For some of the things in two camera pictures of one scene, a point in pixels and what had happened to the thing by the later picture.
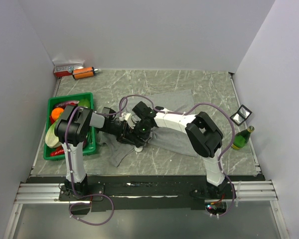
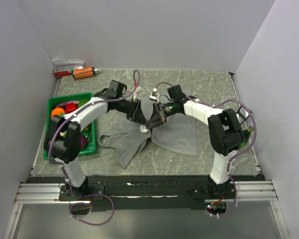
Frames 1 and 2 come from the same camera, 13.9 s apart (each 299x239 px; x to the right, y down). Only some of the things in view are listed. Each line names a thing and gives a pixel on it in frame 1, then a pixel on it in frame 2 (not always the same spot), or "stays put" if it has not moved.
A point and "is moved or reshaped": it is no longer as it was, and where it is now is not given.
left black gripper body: [121, 137] -> [131, 114]
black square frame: [242, 114] stays put
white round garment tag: [139, 149] is moved or reshaped
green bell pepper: [83, 102] stays put
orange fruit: [56, 112] stays put
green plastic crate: [91, 149] stays put
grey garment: [169, 141] is moved or reshaped
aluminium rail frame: [261, 191] stays put
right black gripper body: [142, 131] -> [160, 113]
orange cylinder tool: [83, 72] stays put
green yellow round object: [241, 138] stays put
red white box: [66, 70] stays put
